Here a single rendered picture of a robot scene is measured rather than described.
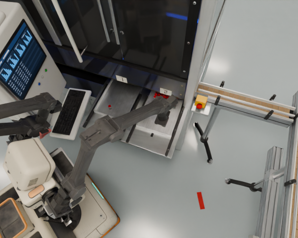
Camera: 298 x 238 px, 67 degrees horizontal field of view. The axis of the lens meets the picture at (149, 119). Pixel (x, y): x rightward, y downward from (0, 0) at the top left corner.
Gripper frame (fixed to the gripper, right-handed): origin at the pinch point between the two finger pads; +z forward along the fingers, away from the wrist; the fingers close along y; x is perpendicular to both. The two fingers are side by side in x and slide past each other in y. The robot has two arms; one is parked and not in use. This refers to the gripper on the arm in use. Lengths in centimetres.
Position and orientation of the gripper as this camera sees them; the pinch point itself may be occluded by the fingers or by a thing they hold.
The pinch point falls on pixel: (162, 123)
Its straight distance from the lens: 140.9
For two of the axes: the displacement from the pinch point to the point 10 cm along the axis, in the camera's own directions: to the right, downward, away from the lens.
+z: 0.7, 4.5, 8.9
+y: 3.6, -8.4, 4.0
